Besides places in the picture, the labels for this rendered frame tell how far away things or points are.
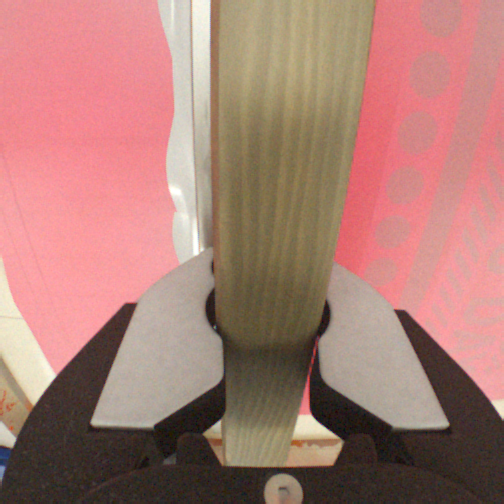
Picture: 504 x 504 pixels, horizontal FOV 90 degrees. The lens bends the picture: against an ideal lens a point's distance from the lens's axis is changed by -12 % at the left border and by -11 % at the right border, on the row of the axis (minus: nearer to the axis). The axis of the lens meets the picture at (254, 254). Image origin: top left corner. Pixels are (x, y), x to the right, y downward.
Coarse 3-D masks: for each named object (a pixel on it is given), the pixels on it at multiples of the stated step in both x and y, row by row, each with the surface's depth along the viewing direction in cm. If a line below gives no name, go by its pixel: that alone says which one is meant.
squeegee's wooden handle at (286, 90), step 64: (256, 0) 4; (320, 0) 4; (256, 64) 4; (320, 64) 4; (256, 128) 5; (320, 128) 5; (256, 192) 6; (320, 192) 6; (256, 256) 6; (320, 256) 6; (256, 320) 7; (320, 320) 8; (256, 384) 8; (256, 448) 11
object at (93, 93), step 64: (0, 0) 11; (64, 0) 11; (128, 0) 11; (384, 0) 11; (0, 64) 12; (64, 64) 12; (128, 64) 13; (384, 64) 13; (0, 128) 14; (64, 128) 14; (128, 128) 14; (384, 128) 14; (0, 192) 15; (64, 192) 16; (128, 192) 16
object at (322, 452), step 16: (0, 368) 23; (0, 384) 23; (16, 384) 25; (0, 400) 22; (16, 400) 24; (0, 416) 22; (16, 416) 24; (0, 432) 23; (16, 432) 24; (304, 448) 28; (320, 448) 28; (336, 448) 28; (288, 464) 27; (304, 464) 27; (320, 464) 27
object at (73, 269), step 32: (0, 224) 17; (32, 224) 17; (64, 224) 17; (96, 224) 17; (128, 224) 17; (160, 224) 17; (352, 224) 17; (32, 256) 18; (64, 256) 18; (96, 256) 18; (128, 256) 18; (160, 256) 18; (352, 256) 18; (32, 288) 19; (64, 288) 19; (96, 288) 19; (128, 288) 19; (32, 320) 21; (64, 320) 20; (96, 320) 20; (64, 352) 22; (480, 384) 25
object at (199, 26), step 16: (192, 0) 9; (208, 0) 9; (192, 16) 9; (208, 16) 9; (192, 32) 9; (208, 32) 9; (192, 48) 9; (208, 48) 9; (192, 64) 10; (208, 64) 10; (192, 80) 10; (208, 80) 10; (192, 96) 10; (208, 96) 10; (192, 112) 11; (208, 112) 11; (208, 128) 11; (208, 144) 11; (208, 160) 11; (208, 176) 12; (208, 192) 12; (208, 208) 12; (208, 224) 13; (208, 240) 13
